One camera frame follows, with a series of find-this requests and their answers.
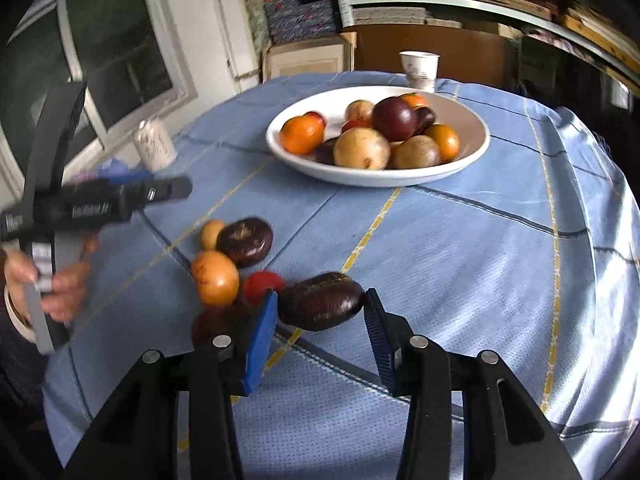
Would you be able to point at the white metal shelf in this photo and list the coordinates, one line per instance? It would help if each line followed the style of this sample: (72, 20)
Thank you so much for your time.
(380, 0)

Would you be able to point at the dark purple passion fruit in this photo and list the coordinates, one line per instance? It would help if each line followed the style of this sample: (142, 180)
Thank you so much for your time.
(426, 120)
(245, 241)
(320, 302)
(215, 322)
(325, 152)

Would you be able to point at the green marbled board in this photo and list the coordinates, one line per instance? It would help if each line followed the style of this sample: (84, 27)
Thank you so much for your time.
(252, 10)

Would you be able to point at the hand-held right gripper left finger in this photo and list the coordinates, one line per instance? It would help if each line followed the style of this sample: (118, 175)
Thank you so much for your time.
(260, 345)

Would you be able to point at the red cherry tomato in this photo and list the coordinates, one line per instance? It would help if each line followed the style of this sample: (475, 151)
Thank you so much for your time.
(262, 282)
(352, 126)
(317, 117)

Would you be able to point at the stack of blue patterned boxes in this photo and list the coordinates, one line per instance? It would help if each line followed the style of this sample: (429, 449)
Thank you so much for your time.
(300, 20)

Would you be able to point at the orange mandarin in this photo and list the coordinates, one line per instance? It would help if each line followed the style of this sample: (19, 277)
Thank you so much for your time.
(415, 101)
(300, 135)
(444, 142)

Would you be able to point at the white framed window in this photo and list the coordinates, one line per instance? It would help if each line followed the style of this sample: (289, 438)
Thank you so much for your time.
(115, 45)

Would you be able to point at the wooden picture frame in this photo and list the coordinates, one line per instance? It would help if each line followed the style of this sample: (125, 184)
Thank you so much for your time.
(305, 62)

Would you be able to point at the white paper cup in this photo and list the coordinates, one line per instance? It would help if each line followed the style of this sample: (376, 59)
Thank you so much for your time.
(420, 72)

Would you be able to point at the white beverage can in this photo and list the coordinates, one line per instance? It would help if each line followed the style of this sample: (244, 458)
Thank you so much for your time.
(155, 147)

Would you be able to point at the yellow passion fruit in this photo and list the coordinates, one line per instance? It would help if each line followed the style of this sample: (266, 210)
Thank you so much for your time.
(360, 110)
(415, 152)
(361, 149)

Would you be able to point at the white plate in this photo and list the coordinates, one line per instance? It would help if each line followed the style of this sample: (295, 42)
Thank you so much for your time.
(375, 177)

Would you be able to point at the small yellow fruit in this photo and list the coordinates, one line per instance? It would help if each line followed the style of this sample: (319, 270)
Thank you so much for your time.
(211, 234)

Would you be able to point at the white leaning strip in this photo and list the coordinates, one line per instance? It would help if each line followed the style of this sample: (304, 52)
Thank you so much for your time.
(225, 25)

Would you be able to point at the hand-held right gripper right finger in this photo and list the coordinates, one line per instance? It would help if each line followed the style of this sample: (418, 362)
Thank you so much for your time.
(382, 350)

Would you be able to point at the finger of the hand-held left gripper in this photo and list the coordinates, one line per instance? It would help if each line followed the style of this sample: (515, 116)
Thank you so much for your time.
(165, 191)
(127, 178)

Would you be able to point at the black flat screen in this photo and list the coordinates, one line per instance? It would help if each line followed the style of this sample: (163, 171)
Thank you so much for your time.
(560, 75)

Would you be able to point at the person's left forearm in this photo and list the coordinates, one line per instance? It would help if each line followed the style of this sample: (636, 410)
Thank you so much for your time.
(15, 355)

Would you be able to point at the orange-yellow spotted fruit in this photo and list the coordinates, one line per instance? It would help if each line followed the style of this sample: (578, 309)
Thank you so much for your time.
(215, 277)

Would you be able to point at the person's left hand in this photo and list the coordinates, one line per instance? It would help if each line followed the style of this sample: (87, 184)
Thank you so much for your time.
(70, 290)

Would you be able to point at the brown wooden board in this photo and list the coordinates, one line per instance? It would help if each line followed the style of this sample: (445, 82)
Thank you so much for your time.
(465, 55)

